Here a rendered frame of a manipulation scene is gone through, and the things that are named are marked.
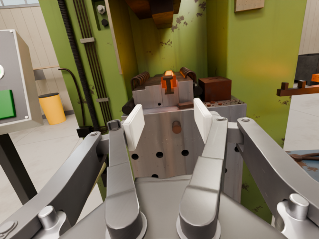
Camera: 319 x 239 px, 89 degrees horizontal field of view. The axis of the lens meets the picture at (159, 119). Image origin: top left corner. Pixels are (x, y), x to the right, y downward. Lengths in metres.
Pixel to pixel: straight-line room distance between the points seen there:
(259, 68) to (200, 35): 0.41
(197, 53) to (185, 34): 0.12
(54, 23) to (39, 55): 4.14
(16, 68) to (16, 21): 4.53
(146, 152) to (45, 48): 4.48
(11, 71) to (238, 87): 0.75
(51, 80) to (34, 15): 1.40
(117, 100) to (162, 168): 0.34
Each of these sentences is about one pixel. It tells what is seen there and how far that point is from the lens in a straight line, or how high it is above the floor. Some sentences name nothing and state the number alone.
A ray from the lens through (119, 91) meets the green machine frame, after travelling 0.71.
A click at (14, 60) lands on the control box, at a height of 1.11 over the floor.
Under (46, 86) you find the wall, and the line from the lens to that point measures 4.95.
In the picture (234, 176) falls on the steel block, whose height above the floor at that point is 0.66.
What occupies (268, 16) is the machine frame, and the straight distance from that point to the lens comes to 0.76.
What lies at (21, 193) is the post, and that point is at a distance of 0.83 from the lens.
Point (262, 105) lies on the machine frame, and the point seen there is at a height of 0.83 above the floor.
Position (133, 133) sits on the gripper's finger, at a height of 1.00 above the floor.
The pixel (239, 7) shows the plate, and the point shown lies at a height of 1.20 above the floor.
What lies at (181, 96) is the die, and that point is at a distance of 0.54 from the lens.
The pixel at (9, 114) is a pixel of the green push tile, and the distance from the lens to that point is 0.56.
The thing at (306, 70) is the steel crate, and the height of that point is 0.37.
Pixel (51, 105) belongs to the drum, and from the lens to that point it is 4.22.
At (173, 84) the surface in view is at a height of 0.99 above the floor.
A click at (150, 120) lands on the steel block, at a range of 0.51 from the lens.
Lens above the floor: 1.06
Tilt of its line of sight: 20 degrees down
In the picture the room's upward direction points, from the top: 8 degrees counter-clockwise
